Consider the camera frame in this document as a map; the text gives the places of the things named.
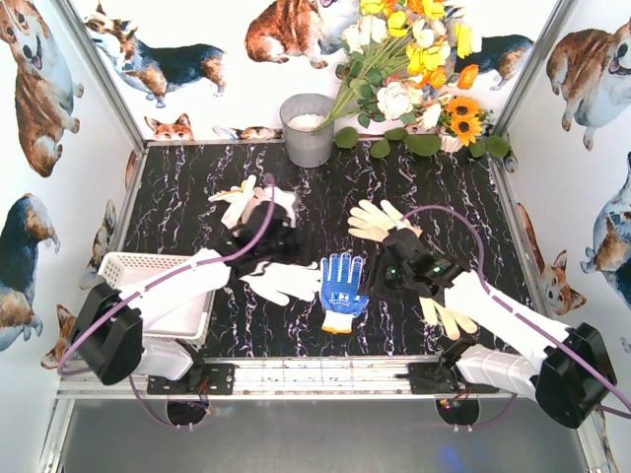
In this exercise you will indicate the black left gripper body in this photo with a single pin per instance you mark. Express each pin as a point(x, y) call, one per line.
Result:
point(266, 217)

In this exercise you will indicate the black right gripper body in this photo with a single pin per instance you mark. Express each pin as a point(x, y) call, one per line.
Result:
point(397, 241)

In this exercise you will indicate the blue dotted white glove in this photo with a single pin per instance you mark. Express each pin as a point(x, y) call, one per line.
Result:
point(278, 282)

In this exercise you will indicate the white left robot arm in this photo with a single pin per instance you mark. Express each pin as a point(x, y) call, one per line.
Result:
point(111, 333)

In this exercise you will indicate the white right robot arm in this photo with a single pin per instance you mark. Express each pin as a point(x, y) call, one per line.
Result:
point(565, 370)

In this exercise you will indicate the white plastic storage basket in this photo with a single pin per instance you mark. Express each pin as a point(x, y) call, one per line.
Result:
point(171, 301)

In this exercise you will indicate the white glove orange trim folded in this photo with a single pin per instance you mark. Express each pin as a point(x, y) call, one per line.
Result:
point(241, 199)

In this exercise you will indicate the cream glove far right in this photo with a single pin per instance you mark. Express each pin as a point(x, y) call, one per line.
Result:
point(371, 222)

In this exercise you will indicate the cream glove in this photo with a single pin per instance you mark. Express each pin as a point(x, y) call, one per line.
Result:
point(371, 222)
point(452, 321)

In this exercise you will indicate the cream glove near right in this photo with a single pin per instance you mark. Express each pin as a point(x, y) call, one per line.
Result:
point(452, 321)

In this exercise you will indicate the large green moss stone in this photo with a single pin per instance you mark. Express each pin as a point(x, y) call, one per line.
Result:
point(423, 145)

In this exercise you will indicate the green moss stone far left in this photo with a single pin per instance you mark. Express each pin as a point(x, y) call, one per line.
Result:
point(346, 138)

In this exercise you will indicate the white sunflower pot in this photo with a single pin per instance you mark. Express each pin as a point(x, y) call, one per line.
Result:
point(450, 144)

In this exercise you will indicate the grey metal bucket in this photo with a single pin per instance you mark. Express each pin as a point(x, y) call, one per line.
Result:
point(308, 136)

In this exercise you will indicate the green moss stone right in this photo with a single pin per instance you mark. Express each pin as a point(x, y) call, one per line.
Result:
point(497, 146)

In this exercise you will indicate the sunflower bunch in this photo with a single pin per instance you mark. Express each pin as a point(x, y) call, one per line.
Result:
point(464, 118)

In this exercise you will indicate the artificial flower bouquet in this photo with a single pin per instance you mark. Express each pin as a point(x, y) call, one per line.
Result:
point(399, 56)

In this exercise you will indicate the aluminium front rail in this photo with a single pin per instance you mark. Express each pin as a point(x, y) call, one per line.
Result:
point(309, 378)

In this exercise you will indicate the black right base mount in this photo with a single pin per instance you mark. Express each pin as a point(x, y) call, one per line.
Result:
point(440, 376)

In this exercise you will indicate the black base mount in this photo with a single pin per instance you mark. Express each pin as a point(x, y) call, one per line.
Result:
point(440, 376)
point(197, 374)

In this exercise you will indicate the aluminium frame rail right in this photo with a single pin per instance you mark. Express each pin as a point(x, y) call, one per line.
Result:
point(518, 235)

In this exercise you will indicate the aluminium frame post right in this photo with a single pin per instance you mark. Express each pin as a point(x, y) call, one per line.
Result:
point(552, 28)

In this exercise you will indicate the aluminium frame post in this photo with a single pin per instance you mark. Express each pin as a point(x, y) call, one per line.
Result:
point(552, 28)
point(74, 26)

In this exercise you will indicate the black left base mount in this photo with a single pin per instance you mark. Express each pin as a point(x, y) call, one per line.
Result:
point(197, 374)

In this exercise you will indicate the aluminium frame post left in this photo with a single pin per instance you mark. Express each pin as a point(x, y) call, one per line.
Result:
point(74, 26)

